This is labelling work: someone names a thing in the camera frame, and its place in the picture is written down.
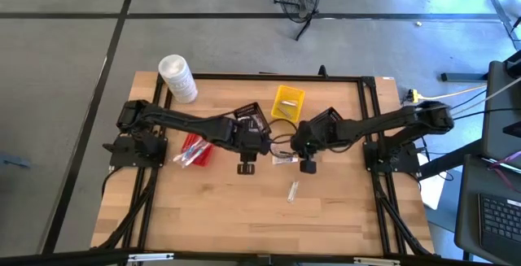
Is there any dark grey laptop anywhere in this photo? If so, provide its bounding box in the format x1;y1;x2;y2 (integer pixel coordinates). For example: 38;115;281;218
482;60;521;169

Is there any black laptop with keyboard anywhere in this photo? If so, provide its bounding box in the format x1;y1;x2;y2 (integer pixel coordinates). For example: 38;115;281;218
453;154;521;263

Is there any black aluminium table frame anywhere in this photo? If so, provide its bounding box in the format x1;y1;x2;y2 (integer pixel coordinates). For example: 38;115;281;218
91;72;435;259

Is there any white wipes canister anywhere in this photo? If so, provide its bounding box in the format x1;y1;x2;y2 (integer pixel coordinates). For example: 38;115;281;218
157;54;199;105

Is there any black plastic basket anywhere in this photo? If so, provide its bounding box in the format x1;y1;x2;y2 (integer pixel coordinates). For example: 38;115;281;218
234;102;272;135
311;107;344;135

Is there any red plastic basket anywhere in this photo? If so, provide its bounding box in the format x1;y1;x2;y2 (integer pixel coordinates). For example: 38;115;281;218
181;133;215;168

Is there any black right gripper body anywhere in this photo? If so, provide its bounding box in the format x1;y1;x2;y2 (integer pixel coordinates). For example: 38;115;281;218
291;120;329;160

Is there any grey floor bracket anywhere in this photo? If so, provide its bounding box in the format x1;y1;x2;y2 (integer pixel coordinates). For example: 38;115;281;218
0;150;32;168

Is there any yellow extension cord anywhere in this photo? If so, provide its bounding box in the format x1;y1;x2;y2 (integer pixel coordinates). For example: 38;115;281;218
408;84;488;104

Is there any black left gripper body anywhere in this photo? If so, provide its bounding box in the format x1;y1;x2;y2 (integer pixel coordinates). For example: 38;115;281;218
227;119;272;156

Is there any white sheet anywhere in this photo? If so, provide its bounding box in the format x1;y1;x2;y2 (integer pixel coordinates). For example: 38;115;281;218
421;174;444;210

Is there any black desk leg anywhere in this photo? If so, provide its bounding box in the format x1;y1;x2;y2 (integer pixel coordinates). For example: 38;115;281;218
418;143;485;180

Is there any teal white toothbrush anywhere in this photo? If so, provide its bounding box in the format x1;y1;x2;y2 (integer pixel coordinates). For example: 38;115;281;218
173;142;204;168

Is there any yellow plastic basket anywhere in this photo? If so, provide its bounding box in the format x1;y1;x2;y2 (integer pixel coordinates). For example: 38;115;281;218
271;85;306;124

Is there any clear white toiletry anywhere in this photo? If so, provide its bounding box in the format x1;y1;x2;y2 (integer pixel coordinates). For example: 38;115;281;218
287;180;300;204

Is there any black desk foot bar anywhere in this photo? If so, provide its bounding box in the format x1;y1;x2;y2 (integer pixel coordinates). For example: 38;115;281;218
441;72;489;83

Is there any black rig beam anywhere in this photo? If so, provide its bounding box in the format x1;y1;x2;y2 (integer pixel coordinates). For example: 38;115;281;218
0;249;521;266

